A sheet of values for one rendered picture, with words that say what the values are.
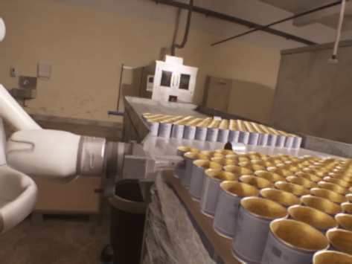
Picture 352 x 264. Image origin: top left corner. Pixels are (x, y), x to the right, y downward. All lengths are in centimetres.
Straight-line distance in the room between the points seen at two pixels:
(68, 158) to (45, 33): 703
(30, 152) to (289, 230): 48
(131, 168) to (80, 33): 691
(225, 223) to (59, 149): 35
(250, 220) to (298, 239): 7
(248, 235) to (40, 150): 41
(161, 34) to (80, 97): 303
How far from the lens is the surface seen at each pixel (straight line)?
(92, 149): 51
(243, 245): 36
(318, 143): 181
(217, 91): 746
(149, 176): 75
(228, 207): 40
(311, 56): 416
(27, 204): 93
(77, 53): 724
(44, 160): 52
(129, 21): 735
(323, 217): 41
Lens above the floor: 133
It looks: 10 degrees down
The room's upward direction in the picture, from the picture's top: 9 degrees clockwise
